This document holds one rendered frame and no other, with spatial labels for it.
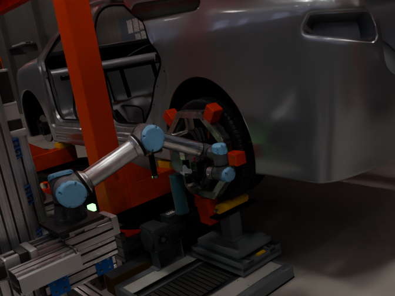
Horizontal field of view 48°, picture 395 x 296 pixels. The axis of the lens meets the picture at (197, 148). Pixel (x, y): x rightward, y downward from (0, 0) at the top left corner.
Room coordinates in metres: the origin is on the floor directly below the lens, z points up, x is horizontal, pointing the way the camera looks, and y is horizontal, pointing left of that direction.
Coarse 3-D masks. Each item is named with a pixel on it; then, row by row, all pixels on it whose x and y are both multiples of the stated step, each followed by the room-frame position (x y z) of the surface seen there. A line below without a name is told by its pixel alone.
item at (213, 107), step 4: (208, 104) 2.53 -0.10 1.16; (212, 104) 2.54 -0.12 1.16; (216, 104) 2.54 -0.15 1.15; (208, 108) 2.51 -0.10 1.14; (212, 108) 2.50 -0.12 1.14; (216, 108) 2.51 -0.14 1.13; (220, 108) 2.52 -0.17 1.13; (204, 112) 2.54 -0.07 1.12; (208, 112) 2.51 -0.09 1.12; (212, 112) 2.49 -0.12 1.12; (216, 112) 2.50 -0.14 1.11; (220, 112) 2.52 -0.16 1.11; (204, 116) 2.55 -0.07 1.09; (208, 116) 2.52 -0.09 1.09; (212, 116) 2.49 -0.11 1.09; (216, 116) 2.52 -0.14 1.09; (208, 120) 2.52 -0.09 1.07; (212, 120) 2.51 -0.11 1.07; (216, 120) 2.54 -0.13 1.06
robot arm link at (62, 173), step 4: (56, 172) 1.98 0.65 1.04; (60, 172) 1.95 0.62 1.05; (64, 172) 1.92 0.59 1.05; (68, 172) 1.93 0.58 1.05; (72, 172) 1.95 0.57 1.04; (48, 176) 1.93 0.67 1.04; (52, 176) 1.91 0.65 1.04; (56, 176) 1.90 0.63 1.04; (60, 176) 1.91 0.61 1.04; (48, 180) 1.92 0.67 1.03; (52, 180) 1.91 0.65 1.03; (52, 184) 1.90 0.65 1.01; (52, 188) 1.88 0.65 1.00; (52, 192) 1.89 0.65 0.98; (52, 196) 1.93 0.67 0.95; (56, 200) 1.91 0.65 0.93
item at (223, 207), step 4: (236, 196) 2.67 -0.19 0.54; (240, 196) 2.67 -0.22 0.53; (244, 196) 2.69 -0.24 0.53; (248, 196) 2.73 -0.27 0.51; (228, 200) 2.62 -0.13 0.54; (232, 200) 2.63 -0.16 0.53; (236, 200) 2.64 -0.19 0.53; (240, 200) 2.65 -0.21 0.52; (244, 200) 2.67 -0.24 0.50; (220, 204) 2.58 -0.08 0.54; (224, 204) 2.58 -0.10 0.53; (228, 204) 2.59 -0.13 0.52; (232, 204) 2.61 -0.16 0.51; (236, 204) 2.63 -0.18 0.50; (216, 208) 2.58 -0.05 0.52; (220, 208) 2.55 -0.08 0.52; (224, 208) 2.57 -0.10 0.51; (228, 208) 2.59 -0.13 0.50; (216, 212) 2.58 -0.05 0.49; (220, 212) 2.55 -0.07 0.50
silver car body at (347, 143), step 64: (128, 0) 3.39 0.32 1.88; (192, 0) 2.75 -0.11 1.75; (256, 0) 2.32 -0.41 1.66; (320, 0) 2.04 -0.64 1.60; (384, 0) 3.59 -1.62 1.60; (64, 64) 5.87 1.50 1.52; (128, 64) 5.04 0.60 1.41; (192, 64) 2.72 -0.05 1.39; (256, 64) 2.32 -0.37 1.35; (320, 64) 2.03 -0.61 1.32; (384, 64) 2.04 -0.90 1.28; (64, 128) 4.43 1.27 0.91; (128, 128) 3.48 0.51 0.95; (256, 128) 2.36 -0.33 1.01; (320, 128) 2.05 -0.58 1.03; (384, 128) 2.05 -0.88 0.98
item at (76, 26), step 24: (72, 0) 2.77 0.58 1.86; (72, 24) 2.75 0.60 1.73; (72, 48) 2.76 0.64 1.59; (96, 48) 2.83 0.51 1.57; (72, 72) 2.82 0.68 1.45; (96, 72) 2.81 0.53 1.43; (96, 96) 2.79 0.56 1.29; (96, 120) 2.76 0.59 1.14; (96, 144) 2.74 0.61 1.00; (96, 192) 2.85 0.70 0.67; (120, 192) 2.80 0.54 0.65
